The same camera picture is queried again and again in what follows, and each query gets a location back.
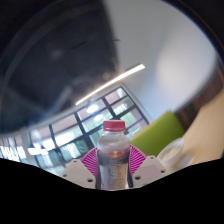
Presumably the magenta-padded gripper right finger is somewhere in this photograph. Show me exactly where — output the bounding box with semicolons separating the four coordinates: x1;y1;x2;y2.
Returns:
128;144;168;189

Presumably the white bowl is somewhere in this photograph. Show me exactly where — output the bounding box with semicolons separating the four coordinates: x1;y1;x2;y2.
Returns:
156;137;185;171

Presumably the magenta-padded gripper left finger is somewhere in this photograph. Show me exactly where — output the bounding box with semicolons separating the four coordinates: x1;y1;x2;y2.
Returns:
61;148;100;190

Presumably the clear red-capped drink bottle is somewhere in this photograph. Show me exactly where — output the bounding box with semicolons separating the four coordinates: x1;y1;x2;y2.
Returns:
96;119;131;191

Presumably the long linear ceiling light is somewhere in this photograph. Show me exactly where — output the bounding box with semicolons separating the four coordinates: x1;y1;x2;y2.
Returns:
75;63;147;106

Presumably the black-framed window wall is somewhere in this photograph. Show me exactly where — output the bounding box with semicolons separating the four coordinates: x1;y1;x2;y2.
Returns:
0;85;150;168

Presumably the green upholstered bench backrest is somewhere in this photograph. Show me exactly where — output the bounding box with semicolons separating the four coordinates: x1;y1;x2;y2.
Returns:
129;110;186;158

